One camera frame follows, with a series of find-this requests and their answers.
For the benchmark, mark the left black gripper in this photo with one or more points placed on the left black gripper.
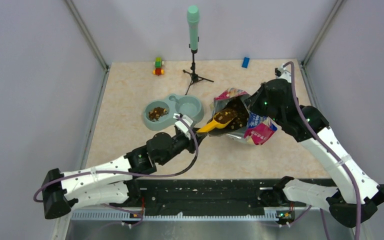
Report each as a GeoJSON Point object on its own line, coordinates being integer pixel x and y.
{"type": "Point", "coordinates": [191, 144]}

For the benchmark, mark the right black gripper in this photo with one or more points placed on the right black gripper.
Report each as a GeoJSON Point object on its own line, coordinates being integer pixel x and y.
{"type": "Point", "coordinates": [252, 102]}

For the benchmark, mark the yellow plastic scoop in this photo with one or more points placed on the yellow plastic scoop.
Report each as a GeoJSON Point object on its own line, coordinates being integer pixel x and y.
{"type": "Point", "coordinates": [220, 120]}

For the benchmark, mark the cat food bag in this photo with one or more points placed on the cat food bag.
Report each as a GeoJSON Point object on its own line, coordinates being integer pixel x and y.
{"type": "Point", "coordinates": [247, 127]}

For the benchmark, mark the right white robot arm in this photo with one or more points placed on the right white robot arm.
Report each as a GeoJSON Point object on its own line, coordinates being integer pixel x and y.
{"type": "Point", "coordinates": [355, 197]}

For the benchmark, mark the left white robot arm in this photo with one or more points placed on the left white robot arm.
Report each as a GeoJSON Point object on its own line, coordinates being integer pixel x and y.
{"type": "Point", "coordinates": [113, 182]}

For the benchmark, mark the green double pet bowl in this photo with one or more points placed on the green double pet bowl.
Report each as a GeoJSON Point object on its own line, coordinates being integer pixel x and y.
{"type": "Point", "coordinates": [175, 104]}

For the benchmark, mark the blue block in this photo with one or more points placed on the blue block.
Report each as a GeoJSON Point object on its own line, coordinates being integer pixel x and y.
{"type": "Point", "coordinates": [245, 62]}

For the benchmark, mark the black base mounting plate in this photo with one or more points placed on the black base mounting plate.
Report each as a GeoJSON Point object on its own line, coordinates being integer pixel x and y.
{"type": "Point", "coordinates": [204, 197]}

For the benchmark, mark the black tripod microphone stand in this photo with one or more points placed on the black tripod microphone stand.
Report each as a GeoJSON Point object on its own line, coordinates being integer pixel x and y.
{"type": "Point", "coordinates": [194, 77]}

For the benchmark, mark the colourful toy block figure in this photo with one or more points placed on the colourful toy block figure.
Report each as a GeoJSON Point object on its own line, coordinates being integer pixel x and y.
{"type": "Point", "coordinates": [158, 66]}

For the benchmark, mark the green microphone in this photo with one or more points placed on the green microphone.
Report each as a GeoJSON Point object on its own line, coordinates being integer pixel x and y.
{"type": "Point", "coordinates": [193, 19]}

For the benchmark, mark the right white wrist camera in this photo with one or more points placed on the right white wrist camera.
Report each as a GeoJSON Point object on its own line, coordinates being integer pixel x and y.
{"type": "Point", "coordinates": [283, 73]}

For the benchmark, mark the grey cable duct strip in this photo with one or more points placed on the grey cable duct strip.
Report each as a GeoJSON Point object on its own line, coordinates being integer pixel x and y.
{"type": "Point", "coordinates": [116, 215]}

